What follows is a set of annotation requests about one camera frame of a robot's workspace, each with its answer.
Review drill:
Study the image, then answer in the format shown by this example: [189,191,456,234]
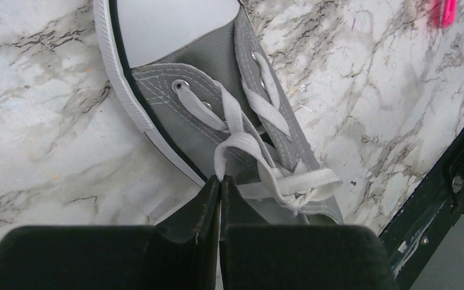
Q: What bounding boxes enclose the grey canvas sneaker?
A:
[93,1,343,224]

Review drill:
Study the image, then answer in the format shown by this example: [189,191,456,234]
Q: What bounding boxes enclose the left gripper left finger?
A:
[0,176,220,289]

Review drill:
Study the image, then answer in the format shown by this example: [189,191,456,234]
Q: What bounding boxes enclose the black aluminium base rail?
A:
[379,128,464,289]

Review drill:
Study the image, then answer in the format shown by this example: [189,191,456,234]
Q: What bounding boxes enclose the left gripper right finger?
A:
[219,176,398,289]

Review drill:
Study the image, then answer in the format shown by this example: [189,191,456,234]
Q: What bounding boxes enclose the pink plastic bar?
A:
[431,0,458,29]

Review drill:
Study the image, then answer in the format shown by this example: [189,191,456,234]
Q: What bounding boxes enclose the white shoelace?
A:
[173,52,343,211]

